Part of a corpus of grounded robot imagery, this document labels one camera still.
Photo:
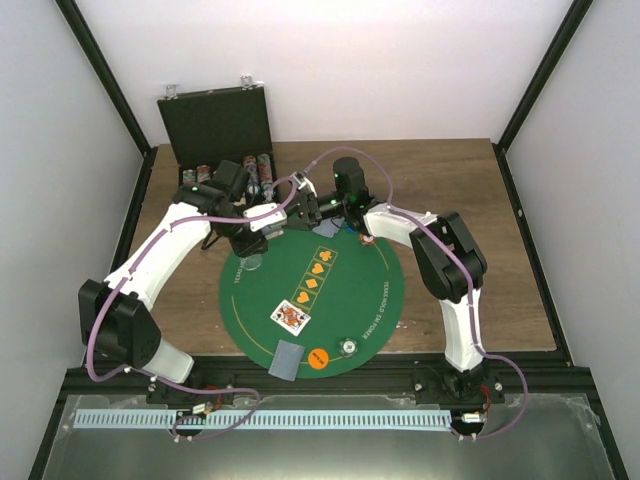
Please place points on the face-up queen card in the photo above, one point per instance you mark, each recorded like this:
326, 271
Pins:
290, 317

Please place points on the brown green chip row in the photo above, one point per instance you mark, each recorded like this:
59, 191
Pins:
265, 172

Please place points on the leftmost multicolour chip row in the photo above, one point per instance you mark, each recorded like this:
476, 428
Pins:
189, 175

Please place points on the dealt card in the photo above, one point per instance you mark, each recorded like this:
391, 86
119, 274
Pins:
286, 360
328, 228

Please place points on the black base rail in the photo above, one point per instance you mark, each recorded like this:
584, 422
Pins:
422, 377

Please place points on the purple green chip row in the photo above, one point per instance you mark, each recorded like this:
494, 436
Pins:
250, 164

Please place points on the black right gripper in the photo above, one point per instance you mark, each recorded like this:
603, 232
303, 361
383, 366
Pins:
306, 207

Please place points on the round green poker mat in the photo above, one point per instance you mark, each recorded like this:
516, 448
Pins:
350, 291

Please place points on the blue patterned card deck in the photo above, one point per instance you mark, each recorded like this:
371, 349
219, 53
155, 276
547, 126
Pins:
273, 230

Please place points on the black enclosure frame post left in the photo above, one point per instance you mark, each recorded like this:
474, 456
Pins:
83, 34

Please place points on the black enclosure frame post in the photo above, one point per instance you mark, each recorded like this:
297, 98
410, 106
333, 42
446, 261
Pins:
562, 38
83, 34

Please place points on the black poker set case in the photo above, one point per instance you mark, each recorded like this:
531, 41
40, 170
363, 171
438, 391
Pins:
226, 124

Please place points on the clear acrylic dealer button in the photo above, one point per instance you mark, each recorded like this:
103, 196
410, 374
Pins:
252, 262

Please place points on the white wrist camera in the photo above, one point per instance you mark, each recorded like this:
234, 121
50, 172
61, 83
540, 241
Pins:
264, 215
302, 185

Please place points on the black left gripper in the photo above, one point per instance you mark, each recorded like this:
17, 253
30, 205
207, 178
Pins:
246, 248

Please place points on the black enclosure frame post right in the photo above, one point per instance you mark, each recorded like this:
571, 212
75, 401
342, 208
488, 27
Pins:
562, 38

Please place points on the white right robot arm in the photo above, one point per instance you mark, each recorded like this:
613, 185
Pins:
449, 260

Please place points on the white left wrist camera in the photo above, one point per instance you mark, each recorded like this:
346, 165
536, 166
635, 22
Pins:
264, 215

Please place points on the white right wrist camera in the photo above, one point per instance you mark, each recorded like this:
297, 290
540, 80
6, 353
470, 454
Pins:
302, 185

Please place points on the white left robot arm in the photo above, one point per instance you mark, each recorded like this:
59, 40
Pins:
116, 322

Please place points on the orange small blind button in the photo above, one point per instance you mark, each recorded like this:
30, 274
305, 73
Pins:
318, 359

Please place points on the light blue slotted ruler strip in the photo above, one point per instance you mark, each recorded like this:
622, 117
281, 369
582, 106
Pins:
419, 420

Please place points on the orange blue chip row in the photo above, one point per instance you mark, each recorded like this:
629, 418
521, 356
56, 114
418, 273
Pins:
203, 173

